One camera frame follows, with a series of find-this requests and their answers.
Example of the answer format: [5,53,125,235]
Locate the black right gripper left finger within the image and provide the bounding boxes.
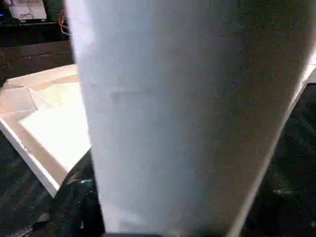
[32,150,106,237]

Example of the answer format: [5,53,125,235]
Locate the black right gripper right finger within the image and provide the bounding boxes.
[243,170,316,237]

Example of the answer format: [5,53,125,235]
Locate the white plastic table top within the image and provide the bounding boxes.
[0,49,316,198]

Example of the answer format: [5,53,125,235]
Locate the white plastic table leg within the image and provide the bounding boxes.
[63,0,316,237]

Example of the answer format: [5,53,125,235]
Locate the black work surface mat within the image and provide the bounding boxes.
[0,39,316,237]

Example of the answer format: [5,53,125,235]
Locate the red clothes hangers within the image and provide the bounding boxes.
[58,13,73,37]

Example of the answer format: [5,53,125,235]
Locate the white box with blue light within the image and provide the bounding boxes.
[8,0,48,22]

